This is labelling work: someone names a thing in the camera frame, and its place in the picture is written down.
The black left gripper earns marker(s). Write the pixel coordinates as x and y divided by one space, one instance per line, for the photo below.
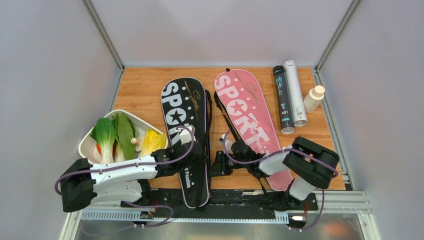
201 159

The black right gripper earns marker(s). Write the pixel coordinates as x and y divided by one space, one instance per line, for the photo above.
219 168

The black racket cover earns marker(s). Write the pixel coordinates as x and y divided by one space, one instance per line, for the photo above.
186 102

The pink racket cover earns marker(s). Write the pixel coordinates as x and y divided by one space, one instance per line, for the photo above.
240 98

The black shuttlecock tube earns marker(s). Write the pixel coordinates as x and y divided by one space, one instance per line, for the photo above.
283 100

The white shuttlecock tube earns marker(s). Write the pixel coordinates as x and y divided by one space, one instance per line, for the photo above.
296 98

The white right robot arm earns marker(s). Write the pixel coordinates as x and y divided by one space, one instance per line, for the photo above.
314 164

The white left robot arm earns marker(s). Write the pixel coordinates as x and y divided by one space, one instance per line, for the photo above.
84 183

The yellow white cabbage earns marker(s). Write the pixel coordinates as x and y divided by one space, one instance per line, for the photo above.
152 142

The small white mushroom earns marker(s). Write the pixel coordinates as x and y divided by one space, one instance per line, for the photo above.
138 143

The white vegetable tray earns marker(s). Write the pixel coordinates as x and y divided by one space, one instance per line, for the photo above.
87 144

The green leafy vegetable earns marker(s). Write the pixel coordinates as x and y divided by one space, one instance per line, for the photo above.
125 131

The green bok choy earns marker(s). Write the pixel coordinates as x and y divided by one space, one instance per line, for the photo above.
104 134

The orange carrot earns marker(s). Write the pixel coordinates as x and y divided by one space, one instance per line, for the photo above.
97 150

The cream bottle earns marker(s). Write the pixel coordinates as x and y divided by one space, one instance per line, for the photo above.
314 98

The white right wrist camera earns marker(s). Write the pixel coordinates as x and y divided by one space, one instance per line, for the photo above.
221 144

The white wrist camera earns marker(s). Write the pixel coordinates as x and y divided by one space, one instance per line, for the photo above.
221 144
186 134

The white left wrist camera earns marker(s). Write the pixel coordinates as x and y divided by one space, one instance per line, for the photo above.
186 134

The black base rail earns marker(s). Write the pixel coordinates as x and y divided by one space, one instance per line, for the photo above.
229 204

